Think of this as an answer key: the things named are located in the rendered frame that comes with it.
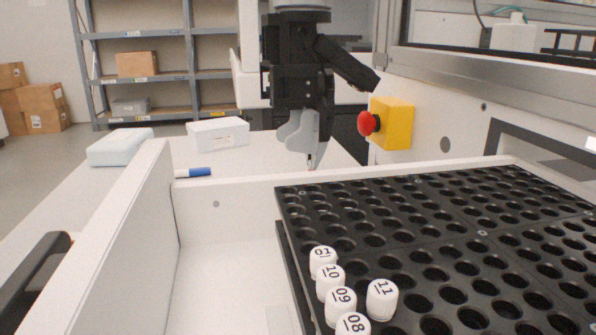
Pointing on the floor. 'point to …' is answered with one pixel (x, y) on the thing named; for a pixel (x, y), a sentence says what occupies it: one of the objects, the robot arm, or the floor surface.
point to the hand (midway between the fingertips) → (316, 158)
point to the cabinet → (377, 157)
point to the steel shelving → (193, 111)
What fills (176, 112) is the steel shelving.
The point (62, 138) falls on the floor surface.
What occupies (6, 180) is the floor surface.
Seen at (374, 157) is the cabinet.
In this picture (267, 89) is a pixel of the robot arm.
